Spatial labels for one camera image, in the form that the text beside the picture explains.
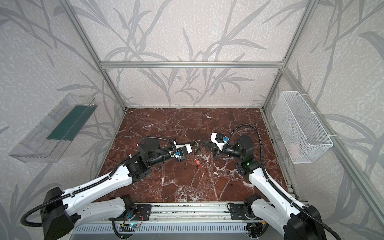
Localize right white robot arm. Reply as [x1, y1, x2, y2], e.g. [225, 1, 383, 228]
[202, 133, 327, 240]

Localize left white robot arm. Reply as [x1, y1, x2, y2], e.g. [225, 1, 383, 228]
[40, 138, 193, 240]

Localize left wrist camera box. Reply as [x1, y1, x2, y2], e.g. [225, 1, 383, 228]
[169, 144, 192, 158]

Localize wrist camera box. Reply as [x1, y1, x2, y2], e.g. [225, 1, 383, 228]
[169, 144, 192, 158]
[210, 132, 230, 152]

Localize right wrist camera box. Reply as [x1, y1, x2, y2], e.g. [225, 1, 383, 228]
[210, 132, 230, 152]

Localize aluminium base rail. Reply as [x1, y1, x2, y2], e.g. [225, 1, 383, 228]
[136, 202, 264, 223]

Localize white wire mesh basket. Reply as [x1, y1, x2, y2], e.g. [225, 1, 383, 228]
[272, 91, 334, 164]

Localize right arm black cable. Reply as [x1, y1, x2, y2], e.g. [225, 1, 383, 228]
[228, 123, 343, 240]

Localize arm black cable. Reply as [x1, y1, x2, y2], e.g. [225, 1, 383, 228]
[228, 123, 343, 240]
[20, 136, 178, 228]

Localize white slotted cable duct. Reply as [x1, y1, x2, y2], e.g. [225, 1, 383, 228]
[73, 222, 246, 234]

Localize clear plastic wall bin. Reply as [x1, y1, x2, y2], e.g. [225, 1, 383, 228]
[9, 94, 98, 163]

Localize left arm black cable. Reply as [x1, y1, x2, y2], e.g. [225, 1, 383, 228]
[20, 136, 178, 228]

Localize aluminium frame profiles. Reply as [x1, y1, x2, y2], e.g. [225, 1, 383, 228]
[59, 1, 384, 224]

